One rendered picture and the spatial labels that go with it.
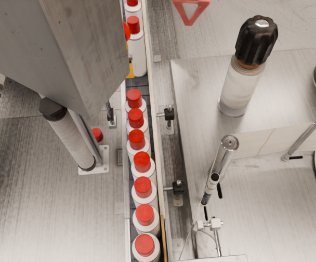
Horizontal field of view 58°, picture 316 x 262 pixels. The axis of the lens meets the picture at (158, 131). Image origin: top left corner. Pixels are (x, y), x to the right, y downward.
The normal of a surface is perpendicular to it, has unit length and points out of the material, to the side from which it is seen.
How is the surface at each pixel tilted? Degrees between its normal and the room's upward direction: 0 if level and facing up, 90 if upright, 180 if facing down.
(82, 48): 90
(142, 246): 3
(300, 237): 0
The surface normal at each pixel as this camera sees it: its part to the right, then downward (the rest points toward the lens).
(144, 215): -0.03, -0.53
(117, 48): 0.87, 0.43
